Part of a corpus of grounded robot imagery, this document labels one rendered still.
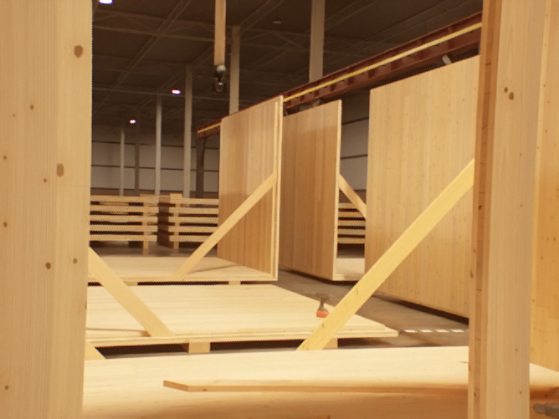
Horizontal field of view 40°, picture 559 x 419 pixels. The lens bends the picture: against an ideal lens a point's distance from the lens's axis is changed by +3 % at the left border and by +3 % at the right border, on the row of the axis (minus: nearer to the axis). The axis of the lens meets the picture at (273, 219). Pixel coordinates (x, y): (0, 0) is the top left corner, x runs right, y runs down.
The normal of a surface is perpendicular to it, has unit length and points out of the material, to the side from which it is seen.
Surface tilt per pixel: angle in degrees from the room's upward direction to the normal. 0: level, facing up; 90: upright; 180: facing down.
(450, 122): 90
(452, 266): 90
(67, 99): 90
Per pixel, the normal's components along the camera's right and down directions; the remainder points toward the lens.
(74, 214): 0.32, 0.03
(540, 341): -0.95, -0.02
